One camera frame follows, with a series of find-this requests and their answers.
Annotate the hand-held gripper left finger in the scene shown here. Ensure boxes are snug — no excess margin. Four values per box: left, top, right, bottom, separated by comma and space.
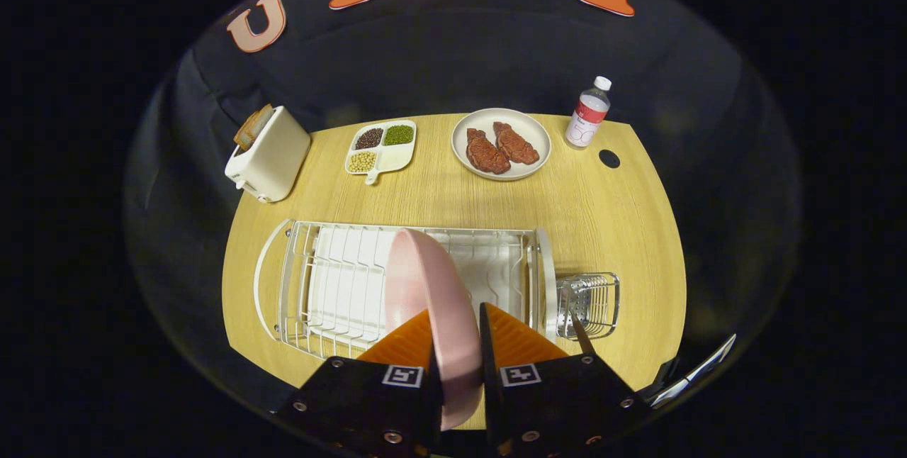
276, 309, 444, 458

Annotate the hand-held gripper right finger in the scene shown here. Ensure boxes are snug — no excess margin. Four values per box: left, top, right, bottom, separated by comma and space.
480, 302, 653, 458

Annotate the white wire dish rack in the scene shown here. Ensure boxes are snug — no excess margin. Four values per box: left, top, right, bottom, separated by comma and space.
254, 219, 558, 361

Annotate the pink plate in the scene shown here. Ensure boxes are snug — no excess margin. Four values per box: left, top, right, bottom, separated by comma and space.
385, 228, 484, 432

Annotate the silver wire basket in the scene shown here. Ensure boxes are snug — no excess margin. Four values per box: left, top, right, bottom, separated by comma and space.
556, 272, 620, 340

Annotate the white round plate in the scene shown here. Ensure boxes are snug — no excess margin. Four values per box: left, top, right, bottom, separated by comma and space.
451, 108, 552, 181

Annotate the silver metal bar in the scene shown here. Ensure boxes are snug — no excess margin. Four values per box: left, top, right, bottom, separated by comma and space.
648, 334, 738, 409

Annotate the white divided snack tray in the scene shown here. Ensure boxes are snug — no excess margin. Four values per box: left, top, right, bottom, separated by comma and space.
344, 120, 417, 185

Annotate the red-brown steak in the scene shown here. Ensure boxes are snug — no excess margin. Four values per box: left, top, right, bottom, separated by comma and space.
466, 128, 511, 175
493, 121, 540, 165

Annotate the white toaster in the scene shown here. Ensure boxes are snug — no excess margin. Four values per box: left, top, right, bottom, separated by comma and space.
225, 105, 312, 203

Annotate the brown toast slice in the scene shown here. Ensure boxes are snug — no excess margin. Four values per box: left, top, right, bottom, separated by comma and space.
234, 104, 274, 152

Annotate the clear bottle with red label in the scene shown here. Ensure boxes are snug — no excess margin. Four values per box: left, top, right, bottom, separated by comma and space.
565, 76, 612, 150

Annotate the black backdrop cloth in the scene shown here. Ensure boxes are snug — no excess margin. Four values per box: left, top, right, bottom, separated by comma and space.
124, 0, 801, 409

